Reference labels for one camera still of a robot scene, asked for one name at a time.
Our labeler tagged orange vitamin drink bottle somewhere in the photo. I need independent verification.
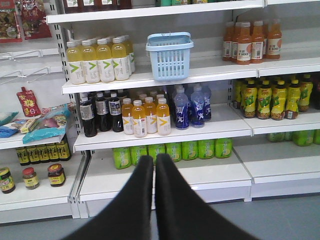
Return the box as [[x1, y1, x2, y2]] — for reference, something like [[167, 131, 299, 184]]
[[156, 98, 171, 136], [132, 100, 147, 138], [143, 96, 158, 134], [121, 98, 134, 135]]

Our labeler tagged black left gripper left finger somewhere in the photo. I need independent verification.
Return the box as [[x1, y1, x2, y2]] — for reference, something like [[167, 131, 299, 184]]
[[64, 155, 154, 240]]

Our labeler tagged dark drink bottle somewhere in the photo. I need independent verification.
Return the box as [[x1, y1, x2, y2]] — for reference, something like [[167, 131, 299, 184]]
[[108, 92, 124, 133], [79, 92, 97, 138], [95, 92, 111, 132]]

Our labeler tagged red hanging snack bag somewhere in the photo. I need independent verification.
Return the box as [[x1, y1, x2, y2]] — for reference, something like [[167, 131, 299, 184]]
[[20, 0, 52, 40]]

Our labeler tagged yellow lemon tea bottle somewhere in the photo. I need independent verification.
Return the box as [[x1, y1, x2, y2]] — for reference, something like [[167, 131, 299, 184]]
[[285, 79, 301, 120], [271, 80, 287, 121], [257, 80, 272, 120], [244, 80, 258, 118]]

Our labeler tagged red sauce pouch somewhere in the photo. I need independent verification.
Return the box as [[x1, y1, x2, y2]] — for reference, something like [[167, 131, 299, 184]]
[[16, 86, 41, 117]]

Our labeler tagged orange C100 juice bottle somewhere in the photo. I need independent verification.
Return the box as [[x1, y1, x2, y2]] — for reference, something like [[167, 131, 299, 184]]
[[236, 21, 252, 65], [250, 20, 265, 64], [266, 19, 282, 60]]

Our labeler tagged pale yellow drink bottle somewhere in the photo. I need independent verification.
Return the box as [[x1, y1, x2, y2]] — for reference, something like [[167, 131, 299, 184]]
[[96, 39, 115, 83], [66, 41, 86, 85], [81, 40, 100, 84], [111, 37, 130, 81]]

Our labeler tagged red lid sauce jar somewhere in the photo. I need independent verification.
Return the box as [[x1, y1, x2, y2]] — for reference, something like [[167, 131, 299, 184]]
[[47, 163, 66, 187]]

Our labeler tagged teal snack bag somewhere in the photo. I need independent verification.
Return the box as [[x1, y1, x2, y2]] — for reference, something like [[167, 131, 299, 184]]
[[22, 103, 71, 144]]

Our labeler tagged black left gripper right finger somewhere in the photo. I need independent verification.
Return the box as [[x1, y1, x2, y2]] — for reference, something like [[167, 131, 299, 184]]
[[155, 153, 256, 240]]

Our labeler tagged white store shelving unit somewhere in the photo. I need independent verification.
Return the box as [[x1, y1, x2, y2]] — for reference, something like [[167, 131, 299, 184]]
[[0, 0, 320, 225]]

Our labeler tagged light blue plastic basket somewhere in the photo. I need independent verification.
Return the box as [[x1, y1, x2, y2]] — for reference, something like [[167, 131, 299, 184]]
[[145, 32, 194, 81]]

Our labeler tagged green lid jar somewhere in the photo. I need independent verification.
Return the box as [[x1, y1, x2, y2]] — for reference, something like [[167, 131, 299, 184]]
[[0, 167, 16, 194]]

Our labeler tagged blue sports drink bottle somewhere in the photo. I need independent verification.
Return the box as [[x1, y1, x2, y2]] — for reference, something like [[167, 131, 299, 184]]
[[191, 84, 205, 128], [174, 87, 189, 130]]

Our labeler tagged red lid pickle jar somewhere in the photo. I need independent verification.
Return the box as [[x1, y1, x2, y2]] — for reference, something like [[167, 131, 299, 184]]
[[22, 167, 40, 190]]

